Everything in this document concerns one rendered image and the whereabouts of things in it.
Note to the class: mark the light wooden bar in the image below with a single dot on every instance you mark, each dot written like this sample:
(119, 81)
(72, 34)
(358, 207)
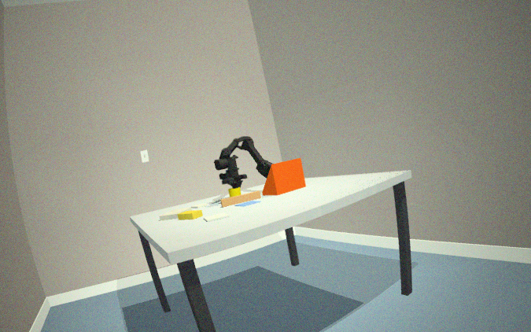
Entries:
(241, 198)

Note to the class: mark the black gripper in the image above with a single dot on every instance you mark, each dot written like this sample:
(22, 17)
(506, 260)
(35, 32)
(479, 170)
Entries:
(234, 179)

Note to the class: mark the yellow block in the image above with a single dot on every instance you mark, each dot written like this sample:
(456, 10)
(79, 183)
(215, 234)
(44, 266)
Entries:
(190, 214)

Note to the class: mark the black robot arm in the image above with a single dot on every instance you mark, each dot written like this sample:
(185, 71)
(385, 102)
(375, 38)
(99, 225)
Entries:
(225, 161)

